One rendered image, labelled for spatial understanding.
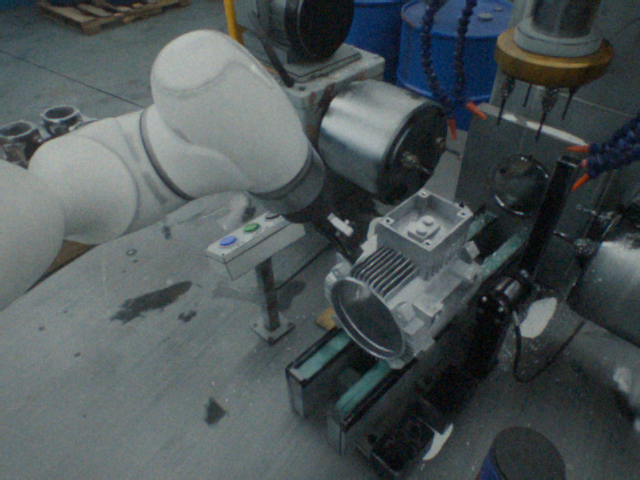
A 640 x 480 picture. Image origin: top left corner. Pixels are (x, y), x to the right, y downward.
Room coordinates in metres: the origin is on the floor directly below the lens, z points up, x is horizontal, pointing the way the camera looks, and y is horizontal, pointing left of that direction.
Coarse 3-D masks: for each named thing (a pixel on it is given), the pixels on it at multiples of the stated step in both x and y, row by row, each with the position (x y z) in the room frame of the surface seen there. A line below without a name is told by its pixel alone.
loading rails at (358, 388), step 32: (480, 224) 0.83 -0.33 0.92; (480, 256) 0.84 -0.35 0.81; (512, 256) 0.72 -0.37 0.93; (480, 288) 0.63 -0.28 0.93; (320, 352) 0.49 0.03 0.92; (352, 352) 0.51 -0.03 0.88; (288, 384) 0.45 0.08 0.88; (320, 384) 0.45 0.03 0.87; (352, 384) 0.47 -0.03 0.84; (384, 384) 0.42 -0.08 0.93; (416, 384) 0.48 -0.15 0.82; (352, 416) 0.36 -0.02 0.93; (384, 416) 0.43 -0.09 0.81; (352, 448) 0.37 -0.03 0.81
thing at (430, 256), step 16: (400, 208) 0.61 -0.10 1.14; (416, 208) 0.64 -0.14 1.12; (432, 208) 0.64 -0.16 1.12; (448, 208) 0.62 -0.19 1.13; (384, 224) 0.57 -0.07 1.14; (400, 224) 0.60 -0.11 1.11; (416, 224) 0.59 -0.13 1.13; (432, 224) 0.59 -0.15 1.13; (448, 224) 0.60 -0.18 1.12; (464, 224) 0.58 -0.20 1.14; (384, 240) 0.56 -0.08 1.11; (400, 240) 0.54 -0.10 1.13; (416, 240) 0.56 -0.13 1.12; (432, 240) 0.56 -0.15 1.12; (448, 240) 0.55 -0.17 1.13; (464, 240) 0.58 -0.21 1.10; (416, 256) 0.52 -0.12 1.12; (432, 256) 0.51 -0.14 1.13; (448, 256) 0.55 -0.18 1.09; (432, 272) 0.52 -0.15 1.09
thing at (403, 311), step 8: (464, 248) 0.57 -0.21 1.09; (472, 248) 0.58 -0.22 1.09; (464, 256) 0.57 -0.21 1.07; (472, 256) 0.56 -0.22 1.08; (344, 264) 0.53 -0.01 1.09; (336, 272) 0.53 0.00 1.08; (344, 272) 0.52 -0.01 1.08; (400, 304) 0.46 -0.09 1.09; (408, 304) 0.45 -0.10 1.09; (392, 312) 0.45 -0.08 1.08; (400, 312) 0.44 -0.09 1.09; (408, 312) 0.44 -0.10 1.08; (336, 320) 0.53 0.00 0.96; (400, 320) 0.44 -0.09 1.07; (408, 320) 0.43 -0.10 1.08; (392, 360) 0.44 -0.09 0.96; (400, 360) 0.44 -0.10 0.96; (392, 368) 0.44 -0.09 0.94; (400, 368) 0.43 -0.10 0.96
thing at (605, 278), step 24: (600, 216) 0.68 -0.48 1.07; (624, 216) 0.58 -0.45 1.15; (576, 240) 0.61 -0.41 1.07; (600, 240) 0.58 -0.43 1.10; (624, 240) 0.54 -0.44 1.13; (600, 264) 0.53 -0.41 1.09; (624, 264) 0.52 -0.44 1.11; (576, 288) 0.53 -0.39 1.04; (600, 288) 0.51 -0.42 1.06; (624, 288) 0.50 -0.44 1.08; (576, 312) 0.54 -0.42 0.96; (600, 312) 0.50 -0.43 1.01; (624, 312) 0.48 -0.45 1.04; (624, 336) 0.48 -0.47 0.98
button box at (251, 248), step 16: (272, 224) 0.65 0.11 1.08; (288, 224) 0.66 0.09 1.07; (240, 240) 0.61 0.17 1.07; (256, 240) 0.61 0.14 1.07; (272, 240) 0.63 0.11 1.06; (288, 240) 0.65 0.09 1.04; (208, 256) 0.60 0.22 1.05; (224, 256) 0.57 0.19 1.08; (240, 256) 0.58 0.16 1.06; (256, 256) 0.60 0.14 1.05; (224, 272) 0.57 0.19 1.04; (240, 272) 0.57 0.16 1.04
